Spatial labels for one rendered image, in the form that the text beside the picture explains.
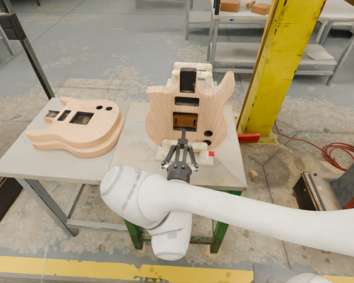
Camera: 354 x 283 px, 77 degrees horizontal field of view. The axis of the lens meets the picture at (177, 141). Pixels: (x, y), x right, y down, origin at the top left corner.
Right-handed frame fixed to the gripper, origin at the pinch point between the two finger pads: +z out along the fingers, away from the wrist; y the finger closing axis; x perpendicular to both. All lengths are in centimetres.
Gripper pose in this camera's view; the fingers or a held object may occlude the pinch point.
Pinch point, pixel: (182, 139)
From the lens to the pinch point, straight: 83.7
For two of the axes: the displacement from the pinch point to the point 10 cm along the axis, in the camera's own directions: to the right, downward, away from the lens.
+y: 9.9, 0.8, -0.7
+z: 1.1, -7.2, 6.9
